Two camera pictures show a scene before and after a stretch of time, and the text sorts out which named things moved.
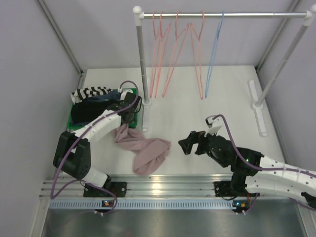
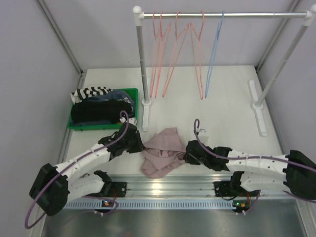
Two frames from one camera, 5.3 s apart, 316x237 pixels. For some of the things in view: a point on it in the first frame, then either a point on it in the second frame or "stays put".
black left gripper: x=127 y=118 to x=135 y=142
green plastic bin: x=72 y=126 stays put
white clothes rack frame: x=139 y=16 stays put
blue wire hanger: x=213 y=53 stays put
